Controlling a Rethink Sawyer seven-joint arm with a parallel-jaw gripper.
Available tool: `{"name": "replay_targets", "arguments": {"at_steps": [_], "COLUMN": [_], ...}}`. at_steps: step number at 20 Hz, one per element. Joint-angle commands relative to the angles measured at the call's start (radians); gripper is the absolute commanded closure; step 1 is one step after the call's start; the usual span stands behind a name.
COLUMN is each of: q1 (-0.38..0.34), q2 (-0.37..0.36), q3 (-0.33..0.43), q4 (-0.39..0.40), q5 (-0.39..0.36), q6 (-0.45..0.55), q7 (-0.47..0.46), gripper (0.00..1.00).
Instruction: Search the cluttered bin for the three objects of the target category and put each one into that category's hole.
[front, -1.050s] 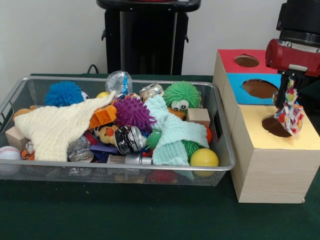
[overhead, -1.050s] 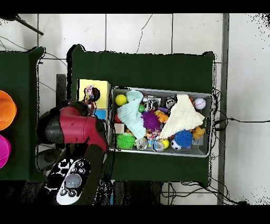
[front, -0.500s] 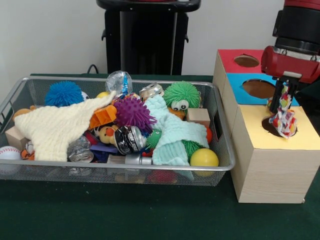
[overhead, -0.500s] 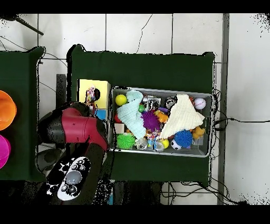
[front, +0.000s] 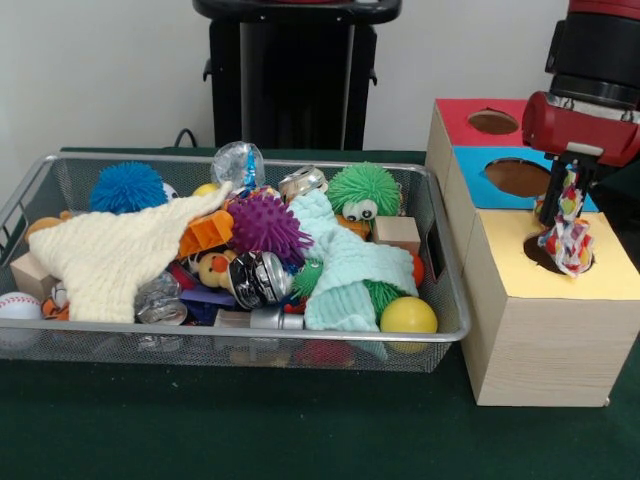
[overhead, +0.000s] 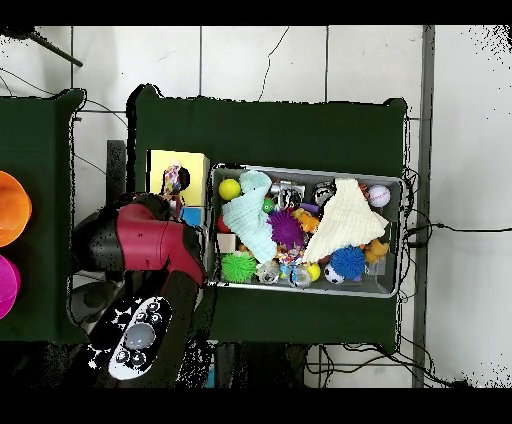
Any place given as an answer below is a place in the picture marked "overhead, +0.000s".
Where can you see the colourful polka-dot cloth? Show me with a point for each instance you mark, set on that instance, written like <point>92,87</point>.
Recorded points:
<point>172,180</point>

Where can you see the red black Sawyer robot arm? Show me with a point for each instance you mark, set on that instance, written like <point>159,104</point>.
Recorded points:
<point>152,240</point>

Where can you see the wooden box with three holes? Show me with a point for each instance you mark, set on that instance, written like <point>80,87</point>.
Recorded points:
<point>196,168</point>

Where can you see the shallow silver mesh bin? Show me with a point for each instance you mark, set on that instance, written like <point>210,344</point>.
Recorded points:
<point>304,288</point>

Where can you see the mint green knitted cloth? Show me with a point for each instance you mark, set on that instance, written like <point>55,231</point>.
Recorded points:
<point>248,224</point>

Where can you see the purple spiky rubber ball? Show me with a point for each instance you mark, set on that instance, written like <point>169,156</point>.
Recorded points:
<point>286,228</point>

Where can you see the yellow plastic ball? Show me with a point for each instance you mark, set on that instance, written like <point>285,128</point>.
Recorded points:
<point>229,189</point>

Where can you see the orange-red ball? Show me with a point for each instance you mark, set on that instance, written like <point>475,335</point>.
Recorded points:
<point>222,226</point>

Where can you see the small wooden cube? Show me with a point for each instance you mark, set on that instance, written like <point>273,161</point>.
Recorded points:
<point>226,242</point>

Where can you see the green spiky ball with eyes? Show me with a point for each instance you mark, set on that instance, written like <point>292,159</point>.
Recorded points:
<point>238,266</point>

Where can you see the cream knitted cloth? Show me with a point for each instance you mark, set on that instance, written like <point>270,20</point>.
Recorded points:
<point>344,220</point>

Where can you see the small soccer ball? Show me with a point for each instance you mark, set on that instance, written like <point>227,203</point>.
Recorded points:
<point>333,274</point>

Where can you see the blue spiky rubber ball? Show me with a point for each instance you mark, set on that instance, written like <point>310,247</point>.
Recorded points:
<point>348,262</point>

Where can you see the white baseball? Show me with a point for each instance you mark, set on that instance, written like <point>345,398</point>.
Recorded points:
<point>378,195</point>

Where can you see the black metal stand bar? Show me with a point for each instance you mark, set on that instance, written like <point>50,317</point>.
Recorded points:
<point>116,168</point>

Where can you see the dark green side table cloth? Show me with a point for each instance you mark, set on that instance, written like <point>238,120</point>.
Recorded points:
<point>36,120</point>

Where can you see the orange bowl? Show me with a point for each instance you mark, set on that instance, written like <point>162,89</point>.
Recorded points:
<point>14,208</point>

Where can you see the black tripod leg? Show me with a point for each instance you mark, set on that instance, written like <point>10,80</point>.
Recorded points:
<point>56,49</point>

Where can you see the magenta bowl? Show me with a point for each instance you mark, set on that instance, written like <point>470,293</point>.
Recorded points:
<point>8,286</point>

